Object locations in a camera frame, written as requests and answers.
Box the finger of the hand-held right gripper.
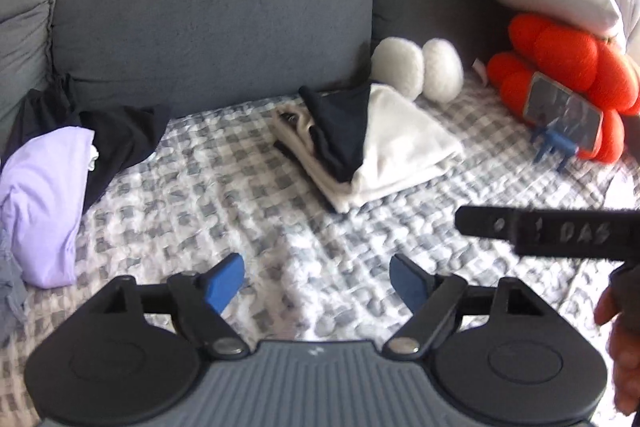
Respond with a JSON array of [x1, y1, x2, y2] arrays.
[[455, 205, 523, 240]]

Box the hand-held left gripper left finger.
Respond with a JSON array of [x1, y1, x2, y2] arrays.
[[102, 253, 251, 358]]

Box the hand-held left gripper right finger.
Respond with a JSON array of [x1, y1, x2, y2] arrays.
[[382, 254, 541, 358]]

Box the beige cat print sweatshirt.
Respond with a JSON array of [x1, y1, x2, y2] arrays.
[[272, 84, 466, 214]]

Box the black sweater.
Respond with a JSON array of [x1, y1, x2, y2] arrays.
[[274, 83, 373, 182]]

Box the person's right hand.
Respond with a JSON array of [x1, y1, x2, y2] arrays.
[[595, 289, 640, 413]]

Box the grey patterned quilt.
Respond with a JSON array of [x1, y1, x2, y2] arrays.
[[0, 72, 640, 427]]

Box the blue phone stand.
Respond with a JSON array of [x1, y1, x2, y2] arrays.
[[531, 127, 578, 170]]

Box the smartphone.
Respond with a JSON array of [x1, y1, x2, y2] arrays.
[[527, 72, 603, 154]]

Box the orange pumpkin cushion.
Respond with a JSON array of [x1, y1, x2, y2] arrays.
[[486, 52, 626, 164], [509, 13, 640, 115]]

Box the white fluffy plush cushion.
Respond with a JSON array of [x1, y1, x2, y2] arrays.
[[421, 38, 465, 102], [370, 37, 425, 100]]

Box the black garment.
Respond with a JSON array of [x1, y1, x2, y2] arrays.
[[2, 74, 171, 212]]

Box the lilac garment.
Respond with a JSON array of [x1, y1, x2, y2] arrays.
[[0, 127, 96, 290]]

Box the grey garment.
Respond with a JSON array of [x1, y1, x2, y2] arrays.
[[0, 232, 28, 348]]

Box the grey sofa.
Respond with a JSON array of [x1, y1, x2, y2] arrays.
[[0, 0, 506, 148]]

